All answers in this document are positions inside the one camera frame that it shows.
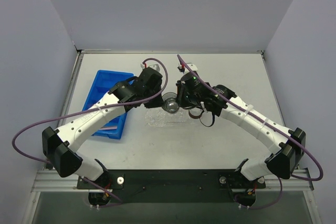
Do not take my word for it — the clear cup brown base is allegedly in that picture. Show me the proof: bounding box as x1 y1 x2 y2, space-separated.
188 108 203 119

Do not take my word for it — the dark tinted cup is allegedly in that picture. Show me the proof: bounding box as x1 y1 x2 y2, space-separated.
162 92 180 114

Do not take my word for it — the clear textured oval tray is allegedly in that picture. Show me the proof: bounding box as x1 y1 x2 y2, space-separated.
145 108 194 127

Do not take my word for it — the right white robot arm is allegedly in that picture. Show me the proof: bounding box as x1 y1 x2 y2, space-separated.
176 72 306 181

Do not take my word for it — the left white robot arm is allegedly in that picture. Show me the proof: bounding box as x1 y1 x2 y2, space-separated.
42 65 163 188

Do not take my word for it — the blue plastic bin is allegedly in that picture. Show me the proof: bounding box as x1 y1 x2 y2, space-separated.
81 69 134 139

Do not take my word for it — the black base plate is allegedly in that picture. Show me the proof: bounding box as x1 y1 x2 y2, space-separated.
76 169 266 204

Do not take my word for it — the aluminium frame rail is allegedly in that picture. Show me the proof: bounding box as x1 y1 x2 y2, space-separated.
31 170 89 193

